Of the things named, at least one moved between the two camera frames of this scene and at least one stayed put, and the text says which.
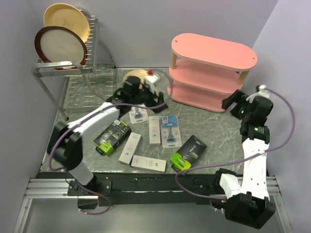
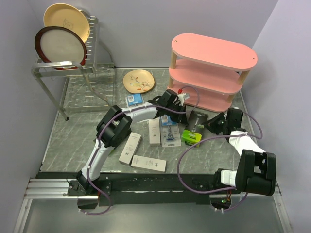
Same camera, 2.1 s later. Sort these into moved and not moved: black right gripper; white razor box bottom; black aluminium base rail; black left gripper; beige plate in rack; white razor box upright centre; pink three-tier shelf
Moved: black left gripper; black right gripper
Not moved: white razor box upright centre; beige plate in rack; black aluminium base rail; pink three-tier shelf; white razor box bottom
